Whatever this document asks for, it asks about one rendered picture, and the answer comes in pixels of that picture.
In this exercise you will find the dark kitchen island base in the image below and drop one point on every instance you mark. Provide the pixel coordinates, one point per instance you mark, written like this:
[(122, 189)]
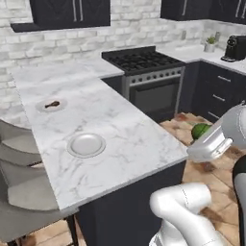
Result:
[(128, 211)]

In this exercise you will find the marbled grey plate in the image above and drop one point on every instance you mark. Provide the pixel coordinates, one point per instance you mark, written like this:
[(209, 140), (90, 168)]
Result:
[(40, 107)]

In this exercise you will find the green avocado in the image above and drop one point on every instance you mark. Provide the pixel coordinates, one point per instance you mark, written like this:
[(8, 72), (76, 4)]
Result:
[(199, 130)]

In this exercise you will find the empty white plate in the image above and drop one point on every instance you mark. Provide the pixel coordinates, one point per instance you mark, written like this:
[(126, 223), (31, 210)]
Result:
[(86, 144)]

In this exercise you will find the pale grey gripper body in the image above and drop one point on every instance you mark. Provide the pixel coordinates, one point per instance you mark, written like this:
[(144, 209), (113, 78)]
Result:
[(208, 149)]

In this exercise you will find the dark corner wall cupboards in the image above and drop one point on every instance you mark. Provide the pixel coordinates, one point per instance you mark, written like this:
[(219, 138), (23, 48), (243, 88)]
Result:
[(198, 9)]

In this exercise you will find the dark narrow base cupboard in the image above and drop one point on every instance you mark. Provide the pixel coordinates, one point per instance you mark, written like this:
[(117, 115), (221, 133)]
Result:
[(114, 84)]

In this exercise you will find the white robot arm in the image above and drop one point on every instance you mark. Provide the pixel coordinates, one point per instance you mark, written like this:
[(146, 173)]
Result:
[(179, 205)]

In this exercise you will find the brown chicken drumstick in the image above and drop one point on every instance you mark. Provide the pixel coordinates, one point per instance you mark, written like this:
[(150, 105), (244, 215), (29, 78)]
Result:
[(53, 104)]

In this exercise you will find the dark wall cupboards with shelf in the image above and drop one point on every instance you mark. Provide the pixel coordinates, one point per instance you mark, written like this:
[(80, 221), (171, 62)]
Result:
[(57, 12)]

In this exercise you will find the grey wall socket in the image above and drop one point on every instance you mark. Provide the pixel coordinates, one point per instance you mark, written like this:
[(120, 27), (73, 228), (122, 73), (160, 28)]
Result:
[(183, 35), (217, 36)]

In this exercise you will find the black coffee machine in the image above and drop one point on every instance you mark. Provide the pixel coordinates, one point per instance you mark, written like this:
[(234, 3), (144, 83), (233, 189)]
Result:
[(235, 48)]

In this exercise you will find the grey upholstered stool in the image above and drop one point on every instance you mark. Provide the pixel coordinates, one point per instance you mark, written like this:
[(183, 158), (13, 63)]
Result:
[(14, 141), (22, 205)]

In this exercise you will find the black gas range with oven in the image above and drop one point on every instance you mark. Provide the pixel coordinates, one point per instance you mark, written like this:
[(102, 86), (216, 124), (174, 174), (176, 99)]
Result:
[(150, 83)]

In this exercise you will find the small potted green plant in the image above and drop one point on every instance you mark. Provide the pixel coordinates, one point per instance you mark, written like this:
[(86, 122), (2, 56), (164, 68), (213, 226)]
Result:
[(210, 44)]

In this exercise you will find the dark base cupboards with drawers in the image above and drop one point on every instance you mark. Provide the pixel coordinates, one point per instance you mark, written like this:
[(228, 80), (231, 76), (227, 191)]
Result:
[(217, 89)]

